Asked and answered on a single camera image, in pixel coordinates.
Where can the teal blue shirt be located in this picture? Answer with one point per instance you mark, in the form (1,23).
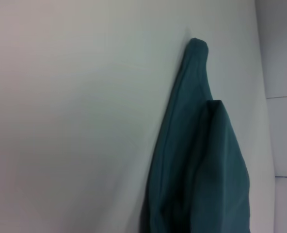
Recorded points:
(194,157)

